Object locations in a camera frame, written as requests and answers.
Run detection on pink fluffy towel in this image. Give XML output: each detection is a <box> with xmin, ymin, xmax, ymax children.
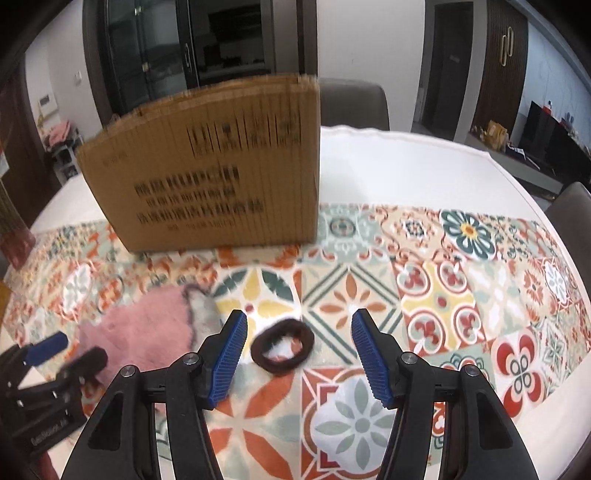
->
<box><xmin>77</xmin><ymin>286</ymin><xmax>194</xmax><ymax>386</ymax></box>

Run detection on white tree-print cloth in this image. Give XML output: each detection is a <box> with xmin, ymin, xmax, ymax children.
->
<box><xmin>183</xmin><ymin>284</ymin><xmax>222</xmax><ymax>350</ymax></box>

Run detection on dark brown hair scrunchie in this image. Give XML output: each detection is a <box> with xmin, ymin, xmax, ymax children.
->
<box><xmin>250</xmin><ymin>319</ymin><xmax>315</xmax><ymax>376</ymax></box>

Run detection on glass vase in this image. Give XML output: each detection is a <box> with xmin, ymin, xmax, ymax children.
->
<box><xmin>0</xmin><ymin>185</ymin><xmax>36</xmax><ymax>270</ymax></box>

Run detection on patterned tablecloth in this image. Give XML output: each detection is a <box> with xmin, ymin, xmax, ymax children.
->
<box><xmin>0</xmin><ymin>125</ymin><xmax>583</xmax><ymax>480</ymax></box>

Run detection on white shoe rack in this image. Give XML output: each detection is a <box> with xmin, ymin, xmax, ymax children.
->
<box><xmin>48</xmin><ymin>128</ymin><xmax>84</xmax><ymax>186</ymax></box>

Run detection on brown cardboard box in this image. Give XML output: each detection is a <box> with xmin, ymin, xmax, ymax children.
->
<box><xmin>77</xmin><ymin>74</ymin><xmax>321</xmax><ymax>253</ymax></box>

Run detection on grey chair at right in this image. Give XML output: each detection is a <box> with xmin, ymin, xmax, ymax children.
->
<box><xmin>546</xmin><ymin>182</ymin><xmax>591</xmax><ymax>289</ymax></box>

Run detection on white low bench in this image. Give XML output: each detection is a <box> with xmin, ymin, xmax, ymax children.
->
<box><xmin>465</xmin><ymin>134</ymin><xmax>563</xmax><ymax>202</ymax></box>

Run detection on black tv cabinet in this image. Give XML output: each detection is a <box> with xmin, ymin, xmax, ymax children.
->
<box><xmin>520</xmin><ymin>102</ymin><xmax>590</xmax><ymax>186</ymax></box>

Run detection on black glass sliding door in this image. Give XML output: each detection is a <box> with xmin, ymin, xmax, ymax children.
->
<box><xmin>82</xmin><ymin>1</ymin><xmax>318</xmax><ymax>124</ymax></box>

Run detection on dark wooden door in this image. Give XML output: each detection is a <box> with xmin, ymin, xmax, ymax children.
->
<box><xmin>473</xmin><ymin>1</ymin><xmax>528</xmax><ymax>134</ymax></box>

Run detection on wall intercom panel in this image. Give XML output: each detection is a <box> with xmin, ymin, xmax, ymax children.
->
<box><xmin>38</xmin><ymin>92</ymin><xmax>59</xmax><ymax>119</ymax></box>

